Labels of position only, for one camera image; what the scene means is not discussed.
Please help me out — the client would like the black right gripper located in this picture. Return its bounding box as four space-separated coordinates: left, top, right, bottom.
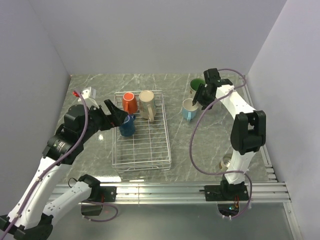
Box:
192 83 216 111

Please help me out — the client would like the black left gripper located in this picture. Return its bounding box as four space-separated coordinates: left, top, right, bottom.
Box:
79 98 128 142

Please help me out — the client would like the cream mug green inside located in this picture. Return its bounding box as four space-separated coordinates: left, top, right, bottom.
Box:
189 78 206 98

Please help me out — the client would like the dark blue mug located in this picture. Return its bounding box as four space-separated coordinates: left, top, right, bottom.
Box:
119 114 136 137

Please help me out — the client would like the orange mug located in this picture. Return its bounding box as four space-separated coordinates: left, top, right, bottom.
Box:
122 92 138 115

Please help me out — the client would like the light blue mug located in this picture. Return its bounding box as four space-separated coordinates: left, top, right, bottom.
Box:
182 98 199 122

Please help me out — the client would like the beige tall printed mug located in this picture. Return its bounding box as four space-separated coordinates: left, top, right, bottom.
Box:
139 90 157 123

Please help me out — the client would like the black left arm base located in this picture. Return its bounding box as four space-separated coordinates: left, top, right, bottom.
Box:
80 186 119 223

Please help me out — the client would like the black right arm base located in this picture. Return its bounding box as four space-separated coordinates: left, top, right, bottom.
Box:
199 180 250 219

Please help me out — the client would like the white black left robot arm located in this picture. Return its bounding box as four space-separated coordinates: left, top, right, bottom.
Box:
0 99 128 240

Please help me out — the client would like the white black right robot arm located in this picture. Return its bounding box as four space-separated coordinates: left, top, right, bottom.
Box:
192 68 266 201

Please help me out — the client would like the stainless steel cup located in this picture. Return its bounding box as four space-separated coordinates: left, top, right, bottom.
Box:
218 153 233 172

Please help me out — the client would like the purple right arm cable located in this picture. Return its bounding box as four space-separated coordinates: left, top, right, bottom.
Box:
190 68 253 222

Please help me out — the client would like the white wire dish rack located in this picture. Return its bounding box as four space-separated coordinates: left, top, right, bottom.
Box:
111 90 172 173

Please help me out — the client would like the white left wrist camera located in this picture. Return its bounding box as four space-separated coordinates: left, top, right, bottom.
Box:
80 86 99 108

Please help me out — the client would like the aluminium mounting rail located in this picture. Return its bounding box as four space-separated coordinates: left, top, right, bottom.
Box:
47 157 298 240

